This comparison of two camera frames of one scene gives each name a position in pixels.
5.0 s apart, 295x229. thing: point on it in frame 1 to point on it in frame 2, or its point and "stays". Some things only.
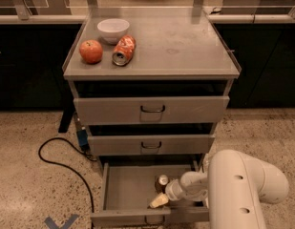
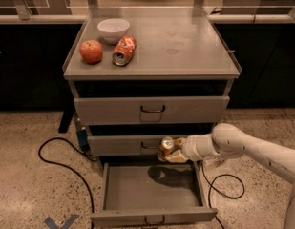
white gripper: x=173 y=189 to x=192 y=147
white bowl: x=112 y=30 stays
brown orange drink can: x=160 y=183 to x=166 y=145
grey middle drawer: x=155 y=144 stays
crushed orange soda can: x=123 y=50 stays
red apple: x=91 y=51 stays
